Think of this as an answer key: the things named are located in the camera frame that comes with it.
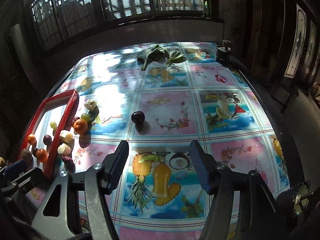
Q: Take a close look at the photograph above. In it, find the red dried jujube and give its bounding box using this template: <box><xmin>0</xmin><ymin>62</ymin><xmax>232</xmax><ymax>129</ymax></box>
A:
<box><xmin>71</xmin><ymin>116</ymin><xmax>80</xmax><ymax>127</ymax></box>

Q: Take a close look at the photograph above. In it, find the dark purple plum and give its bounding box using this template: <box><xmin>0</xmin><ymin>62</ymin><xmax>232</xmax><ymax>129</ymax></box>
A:
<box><xmin>131</xmin><ymin>111</ymin><xmax>145</xmax><ymax>125</ymax></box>

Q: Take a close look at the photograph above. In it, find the dark grape in tray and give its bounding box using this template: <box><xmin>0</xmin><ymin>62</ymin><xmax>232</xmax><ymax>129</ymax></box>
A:
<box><xmin>43</xmin><ymin>134</ymin><xmax>53</xmax><ymax>146</ymax></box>

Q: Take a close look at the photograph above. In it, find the green leafy vegetable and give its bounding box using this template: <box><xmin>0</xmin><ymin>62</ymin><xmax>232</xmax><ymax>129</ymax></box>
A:
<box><xmin>137</xmin><ymin>44</ymin><xmax>187</xmax><ymax>71</ymax></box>

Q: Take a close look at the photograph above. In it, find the yellow green grape in tray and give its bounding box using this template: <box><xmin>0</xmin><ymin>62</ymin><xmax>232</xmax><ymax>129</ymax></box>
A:
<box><xmin>50</xmin><ymin>121</ymin><xmax>57</xmax><ymax>130</ymax></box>

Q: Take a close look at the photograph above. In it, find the walnut shaped pastry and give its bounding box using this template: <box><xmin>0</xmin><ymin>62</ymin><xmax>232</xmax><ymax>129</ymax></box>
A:
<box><xmin>84</xmin><ymin>99</ymin><xmax>97</xmax><ymax>112</ymax></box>

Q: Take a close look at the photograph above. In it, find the small dark box on table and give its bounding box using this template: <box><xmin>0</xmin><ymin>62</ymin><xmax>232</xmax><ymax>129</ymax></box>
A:
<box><xmin>216</xmin><ymin>40</ymin><xmax>233</xmax><ymax>64</ymax></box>

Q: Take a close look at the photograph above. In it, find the brown kiwi fruit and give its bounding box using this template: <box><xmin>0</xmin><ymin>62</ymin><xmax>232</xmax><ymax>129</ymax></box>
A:
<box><xmin>20</xmin><ymin>148</ymin><xmax>34</xmax><ymax>166</ymax></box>

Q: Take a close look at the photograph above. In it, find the fruit patterned tablecloth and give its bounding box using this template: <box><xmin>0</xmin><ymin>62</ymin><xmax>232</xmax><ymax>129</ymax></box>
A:
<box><xmin>24</xmin><ymin>42</ymin><xmax>291</xmax><ymax>240</ymax></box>

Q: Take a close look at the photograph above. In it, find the large orange mandarin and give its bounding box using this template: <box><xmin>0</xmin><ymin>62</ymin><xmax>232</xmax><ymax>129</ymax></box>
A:
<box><xmin>36</xmin><ymin>148</ymin><xmax>48</xmax><ymax>164</ymax></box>

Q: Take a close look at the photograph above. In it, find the red rimmed white tray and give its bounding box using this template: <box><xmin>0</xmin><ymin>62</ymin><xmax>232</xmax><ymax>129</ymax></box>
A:
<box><xmin>20</xmin><ymin>89</ymin><xmax>79</xmax><ymax>178</ymax></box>

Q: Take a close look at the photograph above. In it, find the small orange in tray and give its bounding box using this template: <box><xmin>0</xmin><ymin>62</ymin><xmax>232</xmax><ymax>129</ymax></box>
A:
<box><xmin>27</xmin><ymin>133</ymin><xmax>37</xmax><ymax>145</ymax></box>

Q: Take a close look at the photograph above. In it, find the barred window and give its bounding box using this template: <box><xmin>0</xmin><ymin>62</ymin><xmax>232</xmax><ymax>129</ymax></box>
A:
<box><xmin>26</xmin><ymin>0</ymin><xmax>208</xmax><ymax>50</ymax></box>

